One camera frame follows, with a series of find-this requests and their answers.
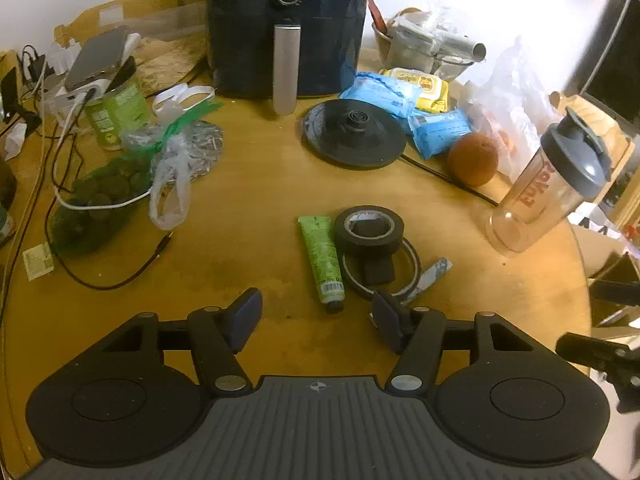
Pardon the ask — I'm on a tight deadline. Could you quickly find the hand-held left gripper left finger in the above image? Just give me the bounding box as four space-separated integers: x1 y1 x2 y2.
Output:
65 288 263 396

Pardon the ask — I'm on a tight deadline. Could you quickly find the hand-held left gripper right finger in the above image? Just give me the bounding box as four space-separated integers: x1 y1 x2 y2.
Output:
372 290 566 396

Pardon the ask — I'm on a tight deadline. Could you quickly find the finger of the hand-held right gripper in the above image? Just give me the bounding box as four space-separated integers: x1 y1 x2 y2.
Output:
590 281 640 306
556 332 640 376

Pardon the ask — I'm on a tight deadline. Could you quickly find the small black block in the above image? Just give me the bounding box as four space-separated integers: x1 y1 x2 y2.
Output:
362 257 397 282

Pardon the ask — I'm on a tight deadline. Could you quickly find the silver blue sachet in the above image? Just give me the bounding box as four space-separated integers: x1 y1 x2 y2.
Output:
402 257 453 306

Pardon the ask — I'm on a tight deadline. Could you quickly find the thin brown tape ring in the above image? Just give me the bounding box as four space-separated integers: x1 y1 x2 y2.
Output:
341 237 422 297

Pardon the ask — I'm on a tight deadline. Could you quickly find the black electrical tape roll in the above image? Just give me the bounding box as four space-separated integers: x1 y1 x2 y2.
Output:
334 206 405 255

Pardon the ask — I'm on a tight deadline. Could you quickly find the green tube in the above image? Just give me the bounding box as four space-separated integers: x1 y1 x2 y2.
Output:
298 216 347 315

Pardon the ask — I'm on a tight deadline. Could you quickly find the open brown cardboard carton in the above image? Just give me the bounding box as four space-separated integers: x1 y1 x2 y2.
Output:
570 222 640 331

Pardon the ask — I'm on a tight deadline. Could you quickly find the white carton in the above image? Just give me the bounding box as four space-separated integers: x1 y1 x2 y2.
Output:
570 212 626 233

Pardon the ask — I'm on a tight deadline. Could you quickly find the clear shaker bottle grey lid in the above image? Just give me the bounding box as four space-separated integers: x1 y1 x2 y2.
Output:
486 107 613 253

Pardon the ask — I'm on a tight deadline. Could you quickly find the clear plastic bag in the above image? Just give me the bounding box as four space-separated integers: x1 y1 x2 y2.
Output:
149 135 193 231

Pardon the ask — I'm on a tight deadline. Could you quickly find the clear bag of seeds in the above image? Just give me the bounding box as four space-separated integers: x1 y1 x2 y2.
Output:
122 120 225 181

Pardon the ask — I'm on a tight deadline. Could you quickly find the orange fruit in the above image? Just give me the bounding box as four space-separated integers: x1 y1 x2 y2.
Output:
446 132 500 187

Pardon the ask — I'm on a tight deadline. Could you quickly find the black kettle base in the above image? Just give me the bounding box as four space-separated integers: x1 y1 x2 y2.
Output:
301 100 407 168

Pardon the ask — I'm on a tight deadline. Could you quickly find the small blue wipes pack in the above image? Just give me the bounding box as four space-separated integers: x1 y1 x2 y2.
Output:
407 109 473 161

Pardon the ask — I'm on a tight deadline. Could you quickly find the small pale green sachet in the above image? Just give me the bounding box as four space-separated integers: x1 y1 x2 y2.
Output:
22 242 55 281

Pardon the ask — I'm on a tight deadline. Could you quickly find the white plastic bag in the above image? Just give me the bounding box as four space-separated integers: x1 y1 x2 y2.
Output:
460 35 556 181

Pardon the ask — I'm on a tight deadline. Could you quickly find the black flat screen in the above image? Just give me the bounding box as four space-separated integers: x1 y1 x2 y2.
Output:
567 0 640 128

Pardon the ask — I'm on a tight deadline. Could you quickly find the large blue wipes pack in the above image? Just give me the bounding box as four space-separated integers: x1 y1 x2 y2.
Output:
340 71 423 118

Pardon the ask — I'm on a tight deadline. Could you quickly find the yellow wipes pack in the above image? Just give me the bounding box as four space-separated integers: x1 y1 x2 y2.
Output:
378 67 450 114

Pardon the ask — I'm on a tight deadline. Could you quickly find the green can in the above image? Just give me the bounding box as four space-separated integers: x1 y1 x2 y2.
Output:
84 77 151 152

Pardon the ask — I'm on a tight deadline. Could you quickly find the glass bowl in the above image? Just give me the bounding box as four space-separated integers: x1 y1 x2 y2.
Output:
372 7 476 83

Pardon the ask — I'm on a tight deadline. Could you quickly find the aluminium foil roll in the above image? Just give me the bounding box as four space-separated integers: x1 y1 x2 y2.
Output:
400 30 487 61

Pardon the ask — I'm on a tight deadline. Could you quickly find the crumpled clear plastic wrap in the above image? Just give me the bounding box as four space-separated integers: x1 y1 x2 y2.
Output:
42 80 91 131

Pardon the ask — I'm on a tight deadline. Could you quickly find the black air fryer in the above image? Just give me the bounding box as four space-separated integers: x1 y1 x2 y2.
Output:
206 0 375 117

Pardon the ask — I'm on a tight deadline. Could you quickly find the white charger block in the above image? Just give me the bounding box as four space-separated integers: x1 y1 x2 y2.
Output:
54 77 113 111

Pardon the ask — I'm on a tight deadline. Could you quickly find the white plug adapter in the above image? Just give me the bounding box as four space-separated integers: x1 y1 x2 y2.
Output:
4 122 26 156

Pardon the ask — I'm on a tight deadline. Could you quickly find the grey power bank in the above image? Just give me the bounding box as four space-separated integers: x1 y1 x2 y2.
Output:
65 26 130 90

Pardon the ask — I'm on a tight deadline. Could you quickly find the white plug charger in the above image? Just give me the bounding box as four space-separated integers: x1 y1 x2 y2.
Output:
62 40 82 73
46 45 66 77

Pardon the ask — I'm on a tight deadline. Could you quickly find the black plug charger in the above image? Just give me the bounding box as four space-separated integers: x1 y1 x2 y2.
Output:
20 45 48 81

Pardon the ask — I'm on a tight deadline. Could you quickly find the black kettle base cord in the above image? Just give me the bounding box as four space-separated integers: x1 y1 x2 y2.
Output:
400 155 498 207

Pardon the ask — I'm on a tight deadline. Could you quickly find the white strap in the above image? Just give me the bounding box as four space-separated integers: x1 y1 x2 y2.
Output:
151 85 216 121

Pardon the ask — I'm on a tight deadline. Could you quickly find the short white cable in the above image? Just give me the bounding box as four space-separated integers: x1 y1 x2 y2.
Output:
52 87 153 211

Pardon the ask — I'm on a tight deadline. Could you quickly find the red utensil handle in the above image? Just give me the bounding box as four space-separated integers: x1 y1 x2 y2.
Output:
369 0 388 36

